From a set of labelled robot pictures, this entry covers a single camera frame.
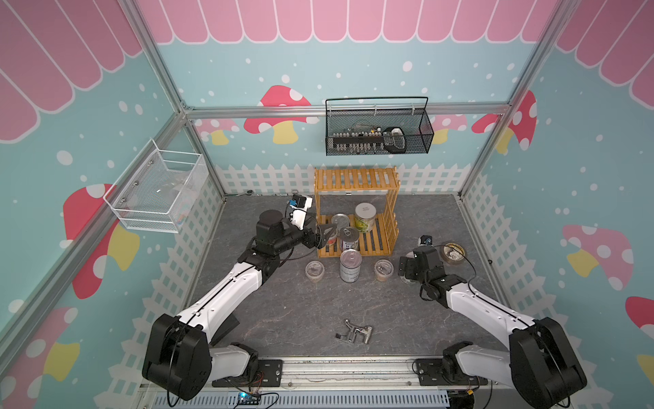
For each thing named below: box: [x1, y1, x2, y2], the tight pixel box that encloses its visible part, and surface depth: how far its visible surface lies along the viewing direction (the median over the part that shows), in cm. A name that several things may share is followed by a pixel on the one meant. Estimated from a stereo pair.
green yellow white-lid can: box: [354, 201, 377, 233], surface depth 102 cm
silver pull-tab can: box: [331, 213, 350, 232], surface depth 104 cm
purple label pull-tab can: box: [339, 226, 361, 251], surface depth 96 cm
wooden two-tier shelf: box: [313, 166, 401, 259], surface depth 91 cm
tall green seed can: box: [339, 248, 363, 284], surface depth 88 cm
